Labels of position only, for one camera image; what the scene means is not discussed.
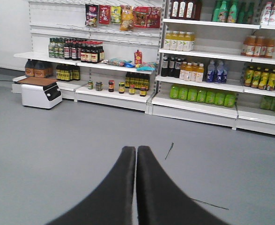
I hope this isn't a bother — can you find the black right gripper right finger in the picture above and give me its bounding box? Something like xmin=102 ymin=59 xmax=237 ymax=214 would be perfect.
xmin=136 ymin=146 xmax=226 ymax=225

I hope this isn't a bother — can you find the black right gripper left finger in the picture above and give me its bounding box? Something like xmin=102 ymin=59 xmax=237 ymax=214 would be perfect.
xmin=48 ymin=146 xmax=136 ymax=225

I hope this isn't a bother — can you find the white floor machine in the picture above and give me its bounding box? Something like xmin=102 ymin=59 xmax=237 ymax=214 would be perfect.
xmin=18 ymin=77 xmax=62 ymax=109

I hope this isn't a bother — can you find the white store shelf unit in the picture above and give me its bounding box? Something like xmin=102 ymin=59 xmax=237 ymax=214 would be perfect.
xmin=16 ymin=0 xmax=275 ymax=135

